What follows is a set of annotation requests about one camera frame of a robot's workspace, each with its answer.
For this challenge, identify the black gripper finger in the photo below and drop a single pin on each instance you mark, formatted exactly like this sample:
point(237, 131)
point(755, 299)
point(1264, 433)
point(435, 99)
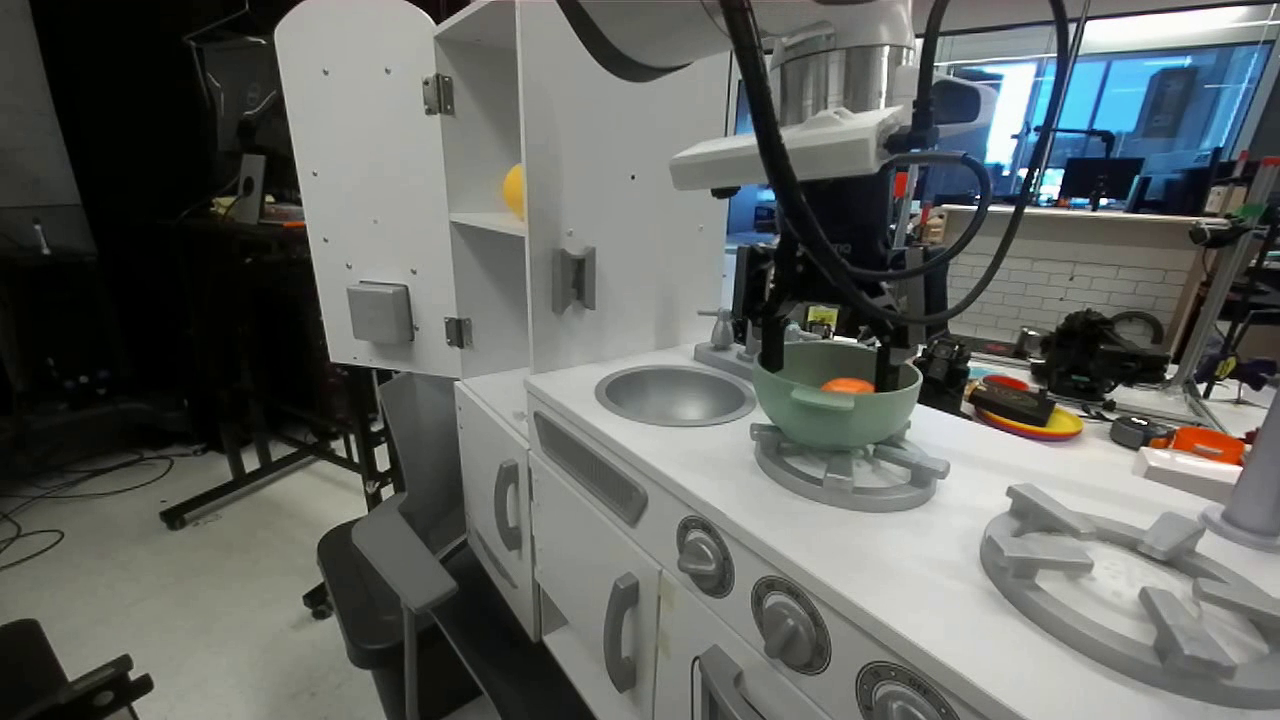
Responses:
point(898, 360)
point(773, 326)

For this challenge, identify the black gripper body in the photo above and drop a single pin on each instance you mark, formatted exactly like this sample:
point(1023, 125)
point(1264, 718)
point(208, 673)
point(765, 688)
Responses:
point(841, 246)

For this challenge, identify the green toy bowl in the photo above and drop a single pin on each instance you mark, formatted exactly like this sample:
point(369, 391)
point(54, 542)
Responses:
point(827, 425)

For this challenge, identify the yellow toy lemon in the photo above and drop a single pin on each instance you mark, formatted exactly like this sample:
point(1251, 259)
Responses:
point(514, 192)

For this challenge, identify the white tall cupboard door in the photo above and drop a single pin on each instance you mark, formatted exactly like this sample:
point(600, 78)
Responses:
point(362, 161)

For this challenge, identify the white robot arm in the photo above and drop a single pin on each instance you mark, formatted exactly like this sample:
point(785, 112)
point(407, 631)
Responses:
point(841, 81)

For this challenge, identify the grey sink basin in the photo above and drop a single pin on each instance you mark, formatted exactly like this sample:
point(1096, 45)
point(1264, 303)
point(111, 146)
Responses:
point(675, 397)

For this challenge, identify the yellow plate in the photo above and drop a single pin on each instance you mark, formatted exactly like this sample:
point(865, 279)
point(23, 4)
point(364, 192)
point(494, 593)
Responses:
point(1047, 429)

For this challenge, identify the black gadget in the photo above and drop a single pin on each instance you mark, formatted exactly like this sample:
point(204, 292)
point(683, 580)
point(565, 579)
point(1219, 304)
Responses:
point(949, 382)

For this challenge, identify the grey toy faucet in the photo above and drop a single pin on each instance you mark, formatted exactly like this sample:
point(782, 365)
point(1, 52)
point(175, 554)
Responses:
point(716, 357)

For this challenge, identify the red black toy item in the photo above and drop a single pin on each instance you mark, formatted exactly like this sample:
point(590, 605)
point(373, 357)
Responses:
point(1023, 402)

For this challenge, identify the grey burner grate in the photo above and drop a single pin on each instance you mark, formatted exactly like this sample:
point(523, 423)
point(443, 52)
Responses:
point(854, 489)
point(1041, 508)

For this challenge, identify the black bag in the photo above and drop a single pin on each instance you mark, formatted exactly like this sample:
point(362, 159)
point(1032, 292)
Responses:
point(1085, 353)

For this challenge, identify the white toy kitchen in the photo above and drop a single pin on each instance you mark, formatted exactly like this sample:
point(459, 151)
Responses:
point(933, 560)

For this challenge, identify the white tiled panel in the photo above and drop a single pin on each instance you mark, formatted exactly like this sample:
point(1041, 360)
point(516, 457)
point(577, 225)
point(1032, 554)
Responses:
point(1104, 282)

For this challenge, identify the grey stove knob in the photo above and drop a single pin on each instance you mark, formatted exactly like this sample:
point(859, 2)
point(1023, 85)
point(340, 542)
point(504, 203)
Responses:
point(904, 694)
point(706, 556)
point(794, 627)

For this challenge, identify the small black device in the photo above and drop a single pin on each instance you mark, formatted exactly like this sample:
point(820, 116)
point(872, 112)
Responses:
point(1132, 433)

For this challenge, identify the white wide cabinet door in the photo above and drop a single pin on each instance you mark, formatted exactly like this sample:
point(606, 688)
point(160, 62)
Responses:
point(574, 560)

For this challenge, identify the white flat box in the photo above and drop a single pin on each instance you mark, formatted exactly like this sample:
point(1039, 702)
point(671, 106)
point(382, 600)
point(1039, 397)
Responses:
point(1184, 473)

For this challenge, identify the orange tool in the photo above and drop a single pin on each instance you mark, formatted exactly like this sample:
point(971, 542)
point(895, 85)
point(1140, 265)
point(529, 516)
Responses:
point(1206, 441)

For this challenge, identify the white narrow cabinet door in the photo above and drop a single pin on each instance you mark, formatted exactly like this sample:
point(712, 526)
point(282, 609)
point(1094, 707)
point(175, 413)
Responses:
point(473, 455)

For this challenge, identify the grey plastic chair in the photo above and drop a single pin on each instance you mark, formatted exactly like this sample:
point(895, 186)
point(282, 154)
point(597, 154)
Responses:
point(420, 455)

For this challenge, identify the grey flat board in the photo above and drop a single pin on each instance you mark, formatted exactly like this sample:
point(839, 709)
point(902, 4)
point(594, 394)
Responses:
point(403, 554)

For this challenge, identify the dark grey seat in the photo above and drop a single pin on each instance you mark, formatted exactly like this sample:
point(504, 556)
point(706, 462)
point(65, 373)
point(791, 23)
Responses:
point(362, 627)

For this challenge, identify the black stand base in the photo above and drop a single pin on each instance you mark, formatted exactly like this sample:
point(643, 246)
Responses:
point(243, 489)

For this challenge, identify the black floor object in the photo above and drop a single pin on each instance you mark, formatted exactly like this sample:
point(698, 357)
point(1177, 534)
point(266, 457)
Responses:
point(54, 683)

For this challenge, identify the small grey side bracket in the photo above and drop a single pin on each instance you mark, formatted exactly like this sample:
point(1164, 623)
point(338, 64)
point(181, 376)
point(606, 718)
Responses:
point(574, 282)

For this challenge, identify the black camera stand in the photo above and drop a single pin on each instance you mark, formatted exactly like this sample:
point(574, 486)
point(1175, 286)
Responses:
point(1220, 230)

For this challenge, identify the pale vertical post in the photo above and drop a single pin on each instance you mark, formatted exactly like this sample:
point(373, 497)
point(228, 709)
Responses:
point(1262, 483)

